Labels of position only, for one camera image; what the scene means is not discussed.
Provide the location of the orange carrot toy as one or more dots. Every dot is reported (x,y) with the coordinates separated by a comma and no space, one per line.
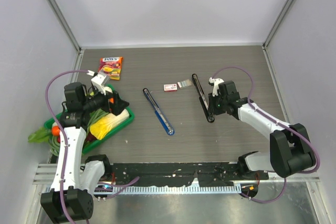
(55,130)

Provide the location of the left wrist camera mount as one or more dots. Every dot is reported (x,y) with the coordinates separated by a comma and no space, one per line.
(98,80)

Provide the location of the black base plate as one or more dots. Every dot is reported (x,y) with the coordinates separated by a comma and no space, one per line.
(208,174)

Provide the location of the napa cabbage toy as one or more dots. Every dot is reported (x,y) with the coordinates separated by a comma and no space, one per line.
(107,123)

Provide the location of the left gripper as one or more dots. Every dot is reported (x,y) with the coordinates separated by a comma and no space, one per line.
(115,107)

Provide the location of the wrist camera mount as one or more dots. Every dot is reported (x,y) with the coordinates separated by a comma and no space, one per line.
(215,82)
(98,80)

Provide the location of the black stapler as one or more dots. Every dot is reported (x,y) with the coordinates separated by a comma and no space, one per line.
(201,95)

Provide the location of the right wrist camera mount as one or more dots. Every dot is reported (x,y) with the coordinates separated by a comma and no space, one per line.
(215,82)

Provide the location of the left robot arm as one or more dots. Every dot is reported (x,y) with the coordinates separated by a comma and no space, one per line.
(71,194)

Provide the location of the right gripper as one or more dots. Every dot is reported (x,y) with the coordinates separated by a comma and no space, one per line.
(212,108)

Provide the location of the candy snack bag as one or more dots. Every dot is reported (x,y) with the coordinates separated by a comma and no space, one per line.
(111,66)

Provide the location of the blue stapler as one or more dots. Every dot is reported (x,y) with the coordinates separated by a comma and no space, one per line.
(159,114)

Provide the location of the red white staple box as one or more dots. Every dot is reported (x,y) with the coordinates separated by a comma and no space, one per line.
(170,87)

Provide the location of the silver staple strips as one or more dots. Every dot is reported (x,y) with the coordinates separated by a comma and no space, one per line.
(184,83)

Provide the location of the green plastic tray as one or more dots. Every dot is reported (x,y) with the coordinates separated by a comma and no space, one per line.
(123,125)

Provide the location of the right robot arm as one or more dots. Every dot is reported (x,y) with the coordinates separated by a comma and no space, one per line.
(289,151)

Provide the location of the green leafy vegetable toy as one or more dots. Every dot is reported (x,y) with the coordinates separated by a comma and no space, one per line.
(40,136)

